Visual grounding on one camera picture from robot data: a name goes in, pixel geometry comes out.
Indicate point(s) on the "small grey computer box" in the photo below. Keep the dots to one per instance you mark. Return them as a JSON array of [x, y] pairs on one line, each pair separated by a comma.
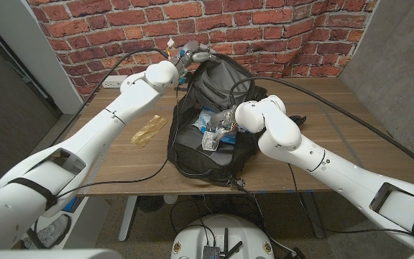
[[210, 252]]

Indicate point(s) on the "white robot torso base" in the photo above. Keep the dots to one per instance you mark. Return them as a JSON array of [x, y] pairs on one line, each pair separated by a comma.
[[221, 230]]

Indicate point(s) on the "black backpack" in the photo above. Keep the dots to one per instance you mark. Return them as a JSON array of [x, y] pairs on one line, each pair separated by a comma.
[[214, 82]]

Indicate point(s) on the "black straight antenna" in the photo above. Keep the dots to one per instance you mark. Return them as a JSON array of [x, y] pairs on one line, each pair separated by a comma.
[[225, 241]]

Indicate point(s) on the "red brick print backdrop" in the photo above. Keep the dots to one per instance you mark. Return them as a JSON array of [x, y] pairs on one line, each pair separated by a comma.
[[264, 36]]

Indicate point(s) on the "black round floor object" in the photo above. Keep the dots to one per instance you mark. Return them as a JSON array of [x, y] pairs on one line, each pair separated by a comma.
[[150, 204]]

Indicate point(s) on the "blue and white plastic bag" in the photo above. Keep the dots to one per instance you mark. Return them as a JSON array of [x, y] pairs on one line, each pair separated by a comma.
[[203, 120]]

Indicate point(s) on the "blue foot pad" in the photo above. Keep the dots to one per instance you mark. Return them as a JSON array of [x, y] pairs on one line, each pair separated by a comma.
[[71, 205]]

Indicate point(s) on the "white table leg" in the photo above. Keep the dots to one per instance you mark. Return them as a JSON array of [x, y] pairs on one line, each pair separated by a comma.
[[128, 219]]

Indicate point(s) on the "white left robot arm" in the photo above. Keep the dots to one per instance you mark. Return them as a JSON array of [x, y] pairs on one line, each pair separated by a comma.
[[120, 108]]

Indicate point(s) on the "black tilted antenna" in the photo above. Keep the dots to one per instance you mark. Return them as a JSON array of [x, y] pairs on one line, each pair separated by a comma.
[[235, 249]]

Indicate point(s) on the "small silver package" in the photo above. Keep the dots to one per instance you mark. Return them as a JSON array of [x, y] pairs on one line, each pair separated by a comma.
[[208, 144]]

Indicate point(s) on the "grey sneaker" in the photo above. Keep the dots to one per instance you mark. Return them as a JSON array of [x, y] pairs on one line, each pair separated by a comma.
[[49, 234]]

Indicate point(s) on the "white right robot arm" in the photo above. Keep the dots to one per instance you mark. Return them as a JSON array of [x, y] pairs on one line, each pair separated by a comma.
[[300, 144]]

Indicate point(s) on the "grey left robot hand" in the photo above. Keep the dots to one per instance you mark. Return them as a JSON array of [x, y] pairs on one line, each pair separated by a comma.
[[194, 54]]

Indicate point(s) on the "grey table leg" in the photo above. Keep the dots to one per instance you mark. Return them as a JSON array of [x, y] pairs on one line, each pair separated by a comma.
[[314, 216]]

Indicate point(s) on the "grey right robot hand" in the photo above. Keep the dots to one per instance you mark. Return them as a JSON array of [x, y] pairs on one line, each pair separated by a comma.
[[225, 120]]

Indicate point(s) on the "white power strip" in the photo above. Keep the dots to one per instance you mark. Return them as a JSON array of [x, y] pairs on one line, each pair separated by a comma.
[[113, 81]]

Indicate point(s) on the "dark grey door panel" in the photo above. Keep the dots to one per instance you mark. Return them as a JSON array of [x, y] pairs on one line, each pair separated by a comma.
[[5, 90]]

